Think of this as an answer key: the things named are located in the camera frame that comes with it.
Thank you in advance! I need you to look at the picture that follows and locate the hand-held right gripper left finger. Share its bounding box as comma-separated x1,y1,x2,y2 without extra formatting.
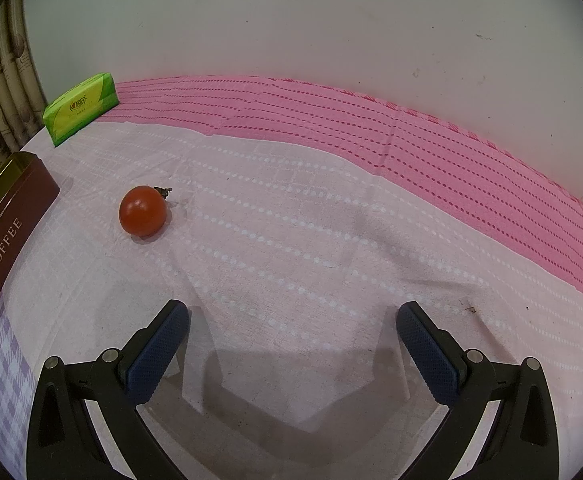
26,300,190,480

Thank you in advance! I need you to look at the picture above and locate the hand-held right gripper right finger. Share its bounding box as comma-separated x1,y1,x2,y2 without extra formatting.
396,301,559,480

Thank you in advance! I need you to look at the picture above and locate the small red tomato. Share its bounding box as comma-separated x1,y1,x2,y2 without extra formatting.
118,185,174,239

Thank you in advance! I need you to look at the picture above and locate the maroon tin box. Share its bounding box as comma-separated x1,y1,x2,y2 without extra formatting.
0,151,61,361

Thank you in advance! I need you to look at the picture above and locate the pink and purple checked tablecloth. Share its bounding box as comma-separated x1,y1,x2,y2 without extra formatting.
0,76,583,480

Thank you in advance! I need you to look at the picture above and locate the green tissue pack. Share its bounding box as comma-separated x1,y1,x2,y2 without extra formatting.
42,72,120,148

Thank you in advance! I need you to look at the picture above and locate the beige ribbed curtain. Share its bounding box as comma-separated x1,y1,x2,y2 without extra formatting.
0,0,48,161

